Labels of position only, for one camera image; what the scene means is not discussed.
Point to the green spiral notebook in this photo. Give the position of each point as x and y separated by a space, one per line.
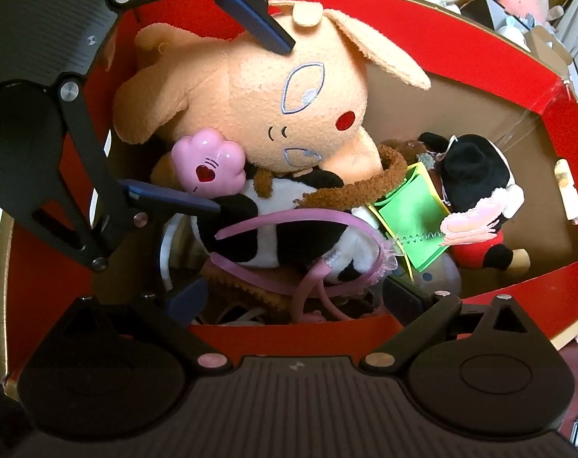
413 219

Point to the brown knitted cloth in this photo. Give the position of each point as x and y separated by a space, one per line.
251 286

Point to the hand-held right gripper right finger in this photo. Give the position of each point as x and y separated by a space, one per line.
403 303

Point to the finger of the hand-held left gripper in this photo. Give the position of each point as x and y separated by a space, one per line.
174 198
255 19

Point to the black open box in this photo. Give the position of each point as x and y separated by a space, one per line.
482 9

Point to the pink paw toy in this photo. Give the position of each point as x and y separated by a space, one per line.
208 160

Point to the peach plush rabbit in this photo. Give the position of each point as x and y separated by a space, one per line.
251 90

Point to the grey dotted plush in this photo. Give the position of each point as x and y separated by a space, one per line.
437 274

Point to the black mouse plush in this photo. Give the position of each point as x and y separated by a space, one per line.
475 167

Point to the red cardboard box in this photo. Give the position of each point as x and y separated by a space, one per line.
294 336

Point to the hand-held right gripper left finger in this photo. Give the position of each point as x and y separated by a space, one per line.
189 303

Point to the light blue plush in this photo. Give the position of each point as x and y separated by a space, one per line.
515 28

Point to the brown fuzzy headband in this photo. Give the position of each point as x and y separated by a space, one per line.
365 186

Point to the black and white plush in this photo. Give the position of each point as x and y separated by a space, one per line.
270 243

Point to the open brown cardboard box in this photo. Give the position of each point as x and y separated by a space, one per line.
551 52

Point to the pink lace-trimmed headband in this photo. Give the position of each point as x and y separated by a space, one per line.
289 217

